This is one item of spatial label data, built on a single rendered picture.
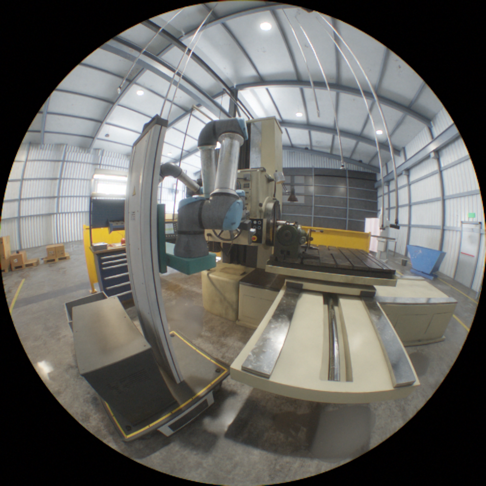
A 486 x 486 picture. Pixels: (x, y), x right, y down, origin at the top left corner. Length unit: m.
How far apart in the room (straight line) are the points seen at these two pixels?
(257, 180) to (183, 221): 1.20
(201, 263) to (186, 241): 0.10
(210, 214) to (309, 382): 0.79
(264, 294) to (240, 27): 8.21
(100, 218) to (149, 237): 2.18
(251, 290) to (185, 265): 1.35
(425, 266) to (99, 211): 8.47
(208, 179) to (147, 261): 0.47
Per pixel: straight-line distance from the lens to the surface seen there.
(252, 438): 1.36
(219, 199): 0.58
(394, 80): 8.72
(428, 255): 6.70
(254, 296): 1.89
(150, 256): 0.68
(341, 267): 1.49
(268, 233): 1.73
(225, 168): 0.64
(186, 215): 0.62
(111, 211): 2.85
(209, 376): 1.21
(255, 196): 1.67
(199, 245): 0.62
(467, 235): 7.94
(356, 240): 4.11
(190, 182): 1.39
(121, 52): 5.07
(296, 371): 0.80
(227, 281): 1.98
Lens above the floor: 1.33
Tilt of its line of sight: 8 degrees down
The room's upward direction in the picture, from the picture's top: 2 degrees clockwise
